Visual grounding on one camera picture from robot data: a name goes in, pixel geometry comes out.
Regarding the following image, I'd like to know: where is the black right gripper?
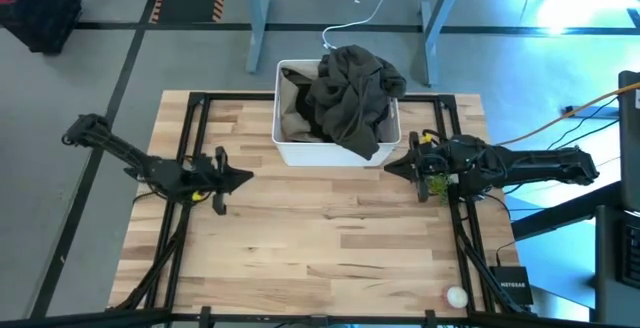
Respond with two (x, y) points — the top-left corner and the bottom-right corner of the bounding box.
(383, 130), (459, 204)

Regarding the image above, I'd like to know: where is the grey desk leg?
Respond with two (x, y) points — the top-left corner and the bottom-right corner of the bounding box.
(244, 0), (274, 74)
(419, 0), (464, 88)

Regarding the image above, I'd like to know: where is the white plastic bin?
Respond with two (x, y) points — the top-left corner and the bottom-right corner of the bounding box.
(271, 58), (403, 168)

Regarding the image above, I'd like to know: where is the black aluminium frame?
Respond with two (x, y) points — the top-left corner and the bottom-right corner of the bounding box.
(107, 91), (539, 328)

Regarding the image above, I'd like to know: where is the black cabinet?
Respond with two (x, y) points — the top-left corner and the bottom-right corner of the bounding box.
(617, 70), (640, 214)

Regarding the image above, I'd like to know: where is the small green plant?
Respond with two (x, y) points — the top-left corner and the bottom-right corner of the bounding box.
(427, 172), (452, 207)

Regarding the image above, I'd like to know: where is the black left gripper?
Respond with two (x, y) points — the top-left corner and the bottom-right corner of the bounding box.
(192, 145), (255, 217)

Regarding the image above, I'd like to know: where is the black Netgear box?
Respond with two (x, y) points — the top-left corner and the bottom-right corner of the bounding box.
(488, 265), (534, 307)

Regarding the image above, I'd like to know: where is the black crate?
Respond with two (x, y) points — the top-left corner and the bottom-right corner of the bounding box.
(0, 0), (84, 55)

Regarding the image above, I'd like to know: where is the khaki shirt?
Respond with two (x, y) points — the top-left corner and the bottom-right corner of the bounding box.
(278, 65), (326, 144)

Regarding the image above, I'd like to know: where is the black diagonal beam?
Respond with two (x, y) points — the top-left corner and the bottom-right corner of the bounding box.
(509, 180), (624, 242)

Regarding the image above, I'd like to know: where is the white ball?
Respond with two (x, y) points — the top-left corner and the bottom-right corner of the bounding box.
(442, 285), (470, 310)

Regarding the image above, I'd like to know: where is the black computer tower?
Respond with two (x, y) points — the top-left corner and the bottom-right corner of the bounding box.
(592, 205), (640, 327)

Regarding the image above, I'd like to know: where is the white cable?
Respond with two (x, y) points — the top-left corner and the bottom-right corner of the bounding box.
(321, 0), (393, 52)

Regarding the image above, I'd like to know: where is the dark olive garment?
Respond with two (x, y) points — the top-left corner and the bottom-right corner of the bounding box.
(304, 43), (408, 162)

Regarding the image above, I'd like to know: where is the yellow cable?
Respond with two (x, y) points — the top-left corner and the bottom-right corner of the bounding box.
(494, 81), (640, 147)

